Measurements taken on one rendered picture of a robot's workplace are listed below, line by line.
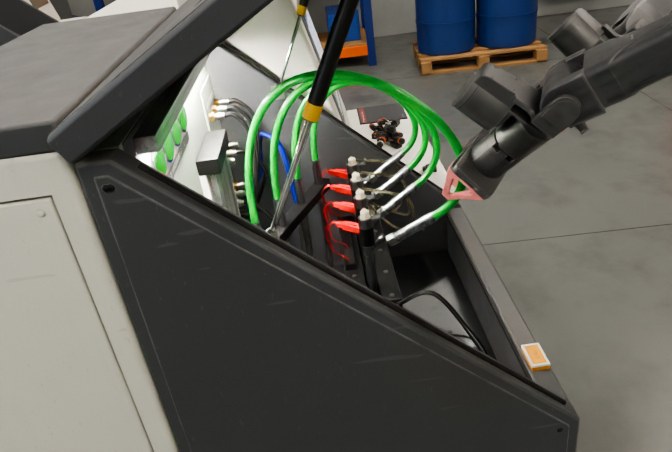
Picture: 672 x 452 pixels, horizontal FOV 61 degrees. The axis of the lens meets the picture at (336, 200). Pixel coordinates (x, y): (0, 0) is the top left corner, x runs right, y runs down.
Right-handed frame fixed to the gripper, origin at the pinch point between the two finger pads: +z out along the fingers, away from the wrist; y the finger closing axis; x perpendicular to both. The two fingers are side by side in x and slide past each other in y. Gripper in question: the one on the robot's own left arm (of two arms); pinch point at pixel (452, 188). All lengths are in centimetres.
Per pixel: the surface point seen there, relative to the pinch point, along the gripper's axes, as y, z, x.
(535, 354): 5.9, 9.8, 29.1
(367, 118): -72, 78, -21
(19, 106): 38, -4, -46
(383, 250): -7.5, 36.3, 2.9
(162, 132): 28.1, -3.0, -33.8
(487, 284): -9.1, 23.3, 21.6
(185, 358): 42.9, 10.2, -13.4
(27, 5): -157, 328, -287
